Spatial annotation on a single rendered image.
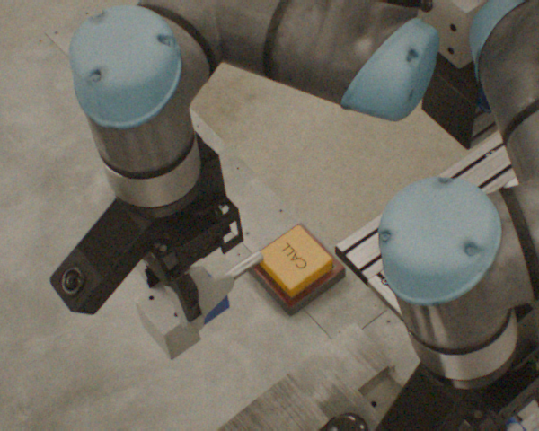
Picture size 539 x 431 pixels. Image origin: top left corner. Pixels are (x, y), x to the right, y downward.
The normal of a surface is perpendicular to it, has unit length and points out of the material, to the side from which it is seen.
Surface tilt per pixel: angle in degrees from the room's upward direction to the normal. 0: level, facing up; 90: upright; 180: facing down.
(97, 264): 32
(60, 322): 0
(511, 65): 48
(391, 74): 44
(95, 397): 0
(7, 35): 0
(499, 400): 12
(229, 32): 61
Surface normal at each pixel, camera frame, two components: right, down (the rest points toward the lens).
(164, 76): 0.82, 0.42
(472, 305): 0.18, 0.75
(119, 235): -0.49, -0.19
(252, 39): -0.43, 0.35
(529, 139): -0.84, -0.17
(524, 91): -0.69, -0.29
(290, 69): -0.48, 0.66
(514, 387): -0.26, -0.55
